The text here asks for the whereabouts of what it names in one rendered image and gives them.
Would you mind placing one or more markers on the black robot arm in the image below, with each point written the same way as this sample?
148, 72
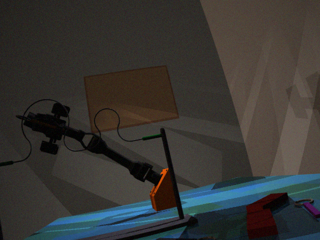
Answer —
136, 168

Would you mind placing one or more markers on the orange long bar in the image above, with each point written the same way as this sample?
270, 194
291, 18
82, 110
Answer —
37, 122

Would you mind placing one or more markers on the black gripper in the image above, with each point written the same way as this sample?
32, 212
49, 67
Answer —
55, 134

